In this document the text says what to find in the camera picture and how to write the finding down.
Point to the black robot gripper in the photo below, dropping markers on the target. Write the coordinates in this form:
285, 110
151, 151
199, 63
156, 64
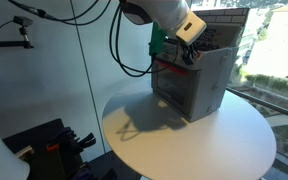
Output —
189, 50

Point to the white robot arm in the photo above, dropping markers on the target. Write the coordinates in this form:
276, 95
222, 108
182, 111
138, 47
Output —
164, 11

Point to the gray toy stove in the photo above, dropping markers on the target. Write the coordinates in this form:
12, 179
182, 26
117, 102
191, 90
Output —
214, 73

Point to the dark window railing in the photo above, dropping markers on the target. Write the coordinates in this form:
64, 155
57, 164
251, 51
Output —
267, 103

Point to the black clamp tool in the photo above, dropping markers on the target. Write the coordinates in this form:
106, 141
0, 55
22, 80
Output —
88, 140

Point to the black storage cart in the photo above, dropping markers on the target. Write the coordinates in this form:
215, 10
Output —
40, 140

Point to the beige flat item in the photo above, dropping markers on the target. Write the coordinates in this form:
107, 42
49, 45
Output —
25, 152

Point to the white rounded plastic object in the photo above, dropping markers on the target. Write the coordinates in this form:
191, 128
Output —
0, 156

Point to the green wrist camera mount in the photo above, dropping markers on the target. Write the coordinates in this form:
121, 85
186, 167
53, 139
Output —
157, 38

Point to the small black camera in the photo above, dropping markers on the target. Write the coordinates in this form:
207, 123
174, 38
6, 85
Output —
23, 20

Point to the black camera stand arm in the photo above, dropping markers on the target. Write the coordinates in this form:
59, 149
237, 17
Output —
7, 43

